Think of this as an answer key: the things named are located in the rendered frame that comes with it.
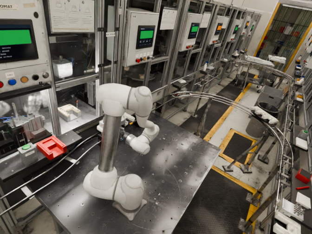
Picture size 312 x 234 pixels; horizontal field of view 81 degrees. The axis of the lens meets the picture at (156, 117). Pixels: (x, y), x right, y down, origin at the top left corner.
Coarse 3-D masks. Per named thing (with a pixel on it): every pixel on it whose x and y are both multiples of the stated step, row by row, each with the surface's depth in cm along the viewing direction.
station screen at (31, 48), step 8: (32, 40) 97; (0, 48) 87; (8, 48) 90; (16, 48) 93; (24, 48) 95; (32, 48) 99; (0, 56) 89; (8, 56) 91; (16, 56) 94; (24, 56) 97; (32, 56) 100
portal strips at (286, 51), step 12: (288, 12) 668; (300, 12) 651; (276, 24) 699; (300, 24) 662; (276, 36) 714; (288, 36) 694; (300, 36) 673; (264, 48) 749; (288, 48) 707; (288, 60) 720
